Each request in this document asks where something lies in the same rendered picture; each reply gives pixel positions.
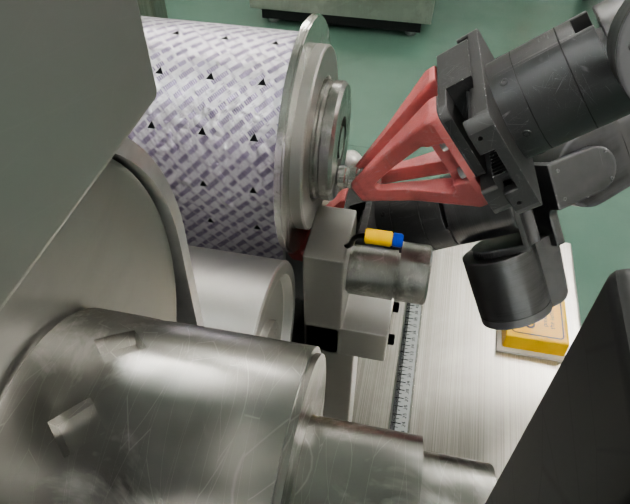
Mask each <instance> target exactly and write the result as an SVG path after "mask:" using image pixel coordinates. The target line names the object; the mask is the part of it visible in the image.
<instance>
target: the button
mask: <svg viewBox="0 0 630 504"><path fill-rule="evenodd" d="M502 345H503V346H504V347H509V348H515V349H521V350H527V351H533V352H539V353H545V354H551V355H557V356H564V355H565V353H566V351H567V349H568V348H569V346H570V344H569V334H568V325H567V315H566V305H565V300H564V301H563V302H562V303H560V304H558V305H556V306H554V307H553V308H552V310H551V312H550V313H549V315H547V316H546V317H545V318H544V319H542V320H540V321H538V322H536V323H534V324H532V325H529V326H526V327H522V328H517V329H511V330H502Z"/></svg>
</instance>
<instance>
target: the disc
mask: <svg viewBox="0 0 630 504"><path fill-rule="evenodd" d="M318 43H323V44H330V45H331V39H330V33H329V28H328V25H327V22H326V20H325V18H324V17H323V16H322V15H321V14H319V13H312V14H311V15H309V17H307V18H306V20H305V21H304V23H303V24H302V26H301V28H300V30H299V33H298V35H297V38H296V41H295V43H294V47H293V50H292V53H291V57H290V61H289V65H288V69H287V73H286V78H285V83H284V88H283V93H282V99H281V105H280V112H279V119H278V127H277V136H276V147H275V160H274V185H273V198H274V218H275V227H276V233H277V237H278V241H279V244H280V246H281V248H282V249H283V250H284V252H286V253H290V254H293V253H295V252H296V251H298V250H299V249H300V247H301V246H302V244H303V242H304V240H305V238H306V236H307V233H308V231H309V230H305V229H298V228H296V227H295V226H294V224H293V221H292V217H291V210H290V199H289V171H290V154H291V143H292V134H293V126H294V118H295V112H296V106H297V100H298V95H299V90H300V86H301V81H302V77H303V74H304V70H305V67H306V64H307V61H308V58H309V56H310V53H311V51H312V49H313V48H314V46H315V45H316V44H318Z"/></svg>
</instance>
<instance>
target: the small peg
mask: <svg viewBox="0 0 630 504"><path fill-rule="evenodd" d="M363 169H364V167H362V168H358V167H356V166H350V167H347V165H339V167H338V169H337V174H336V185H337V187H343V188H344V187H348V188H351V189H352V187H351V183H352V181H353V180H354V179H355V178H356V177H357V176H358V175H359V174H360V173H361V171H362V170H363Z"/></svg>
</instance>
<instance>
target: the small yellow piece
mask: <svg viewBox="0 0 630 504"><path fill-rule="evenodd" d="M360 238H364V242H365V243H367V244H373V245H380V246H387V247H390V246H392V247H398V248H401V247H402V245H403V238H404V235H403V234H402V233H395V232H394V233H392V231H385V230H379V229H372V228H367V229H366V231H365V233H358V234H355V235H354V236H353V237H352V238H351V239H350V241H349V242H348V243H347V244H345V245H344V247H345V248H347V249H349V248H351V247H352V246H353V245H354V243H355V241H356V240H358V239H360Z"/></svg>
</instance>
